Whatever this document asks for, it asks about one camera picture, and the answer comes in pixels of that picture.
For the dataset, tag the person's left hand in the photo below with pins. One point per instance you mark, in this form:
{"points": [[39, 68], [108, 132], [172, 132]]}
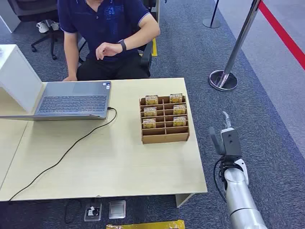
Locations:
{"points": [[107, 50]]}

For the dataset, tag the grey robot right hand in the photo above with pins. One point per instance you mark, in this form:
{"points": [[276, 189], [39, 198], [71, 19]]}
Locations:
{"points": [[231, 142]]}

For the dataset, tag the person's right hand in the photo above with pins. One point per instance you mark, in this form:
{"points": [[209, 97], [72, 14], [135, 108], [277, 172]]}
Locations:
{"points": [[70, 78]]}

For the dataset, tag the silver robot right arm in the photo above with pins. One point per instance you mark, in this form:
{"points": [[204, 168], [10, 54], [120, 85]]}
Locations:
{"points": [[240, 205]]}

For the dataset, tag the person's right forearm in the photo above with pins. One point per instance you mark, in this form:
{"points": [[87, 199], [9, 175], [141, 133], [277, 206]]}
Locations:
{"points": [[71, 63]]}

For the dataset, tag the person's left forearm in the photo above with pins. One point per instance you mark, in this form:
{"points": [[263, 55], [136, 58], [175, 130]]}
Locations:
{"points": [[140, 35]]}

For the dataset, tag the person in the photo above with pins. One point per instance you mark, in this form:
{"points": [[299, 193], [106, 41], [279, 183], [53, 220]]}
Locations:
{"points": [[107, 28]]}

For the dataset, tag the gold printed card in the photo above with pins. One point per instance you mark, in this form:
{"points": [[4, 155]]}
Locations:
{"points": [[179, 121], [150, 112], [151, 100], [179, 109], [149, 123], [175, 98]]}

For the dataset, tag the cardboard card holder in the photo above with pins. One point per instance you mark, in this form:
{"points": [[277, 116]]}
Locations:
{"points": [[164, 137]]}

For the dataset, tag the black wrist watch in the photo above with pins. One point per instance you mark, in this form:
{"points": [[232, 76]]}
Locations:
{"points": [[123, 45]]}

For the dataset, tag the grey laptop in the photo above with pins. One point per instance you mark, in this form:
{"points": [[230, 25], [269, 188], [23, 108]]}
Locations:
{"points": [[71, 102]]}

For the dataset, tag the white sneaker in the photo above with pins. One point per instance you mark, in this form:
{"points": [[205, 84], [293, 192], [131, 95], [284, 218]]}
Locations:
{"points": [[42, 27], [54, 25]]}

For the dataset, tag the yellow floor tape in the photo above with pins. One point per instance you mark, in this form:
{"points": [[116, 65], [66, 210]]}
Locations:
{"points": [[154, 47]]}

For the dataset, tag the black swivel chair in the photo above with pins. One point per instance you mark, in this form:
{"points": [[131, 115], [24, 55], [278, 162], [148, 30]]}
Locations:
{"points": [[45, 19]]}

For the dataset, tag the white box stand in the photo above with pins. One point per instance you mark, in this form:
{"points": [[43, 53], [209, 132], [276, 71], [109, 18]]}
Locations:
{"points": [[16, 75]]}

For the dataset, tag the red barrier belt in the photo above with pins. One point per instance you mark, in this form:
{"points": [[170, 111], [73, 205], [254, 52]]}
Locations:
{"points": [[283, 34]]}

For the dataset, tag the floor socket with plug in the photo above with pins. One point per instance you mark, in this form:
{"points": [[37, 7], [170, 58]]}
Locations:
{"points": [[93, 212]]}

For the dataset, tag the steel floor socket cover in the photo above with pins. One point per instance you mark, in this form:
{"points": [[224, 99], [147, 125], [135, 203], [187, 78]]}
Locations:
{"points": [[117, 209]]}

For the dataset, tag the chrome stanchion post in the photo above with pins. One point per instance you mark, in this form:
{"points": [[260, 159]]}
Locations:
{"points": [[234, 47]]}

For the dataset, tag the dark stanchion post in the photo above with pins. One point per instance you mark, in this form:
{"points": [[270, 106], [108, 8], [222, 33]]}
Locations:
{"points": [[211, 20]]}

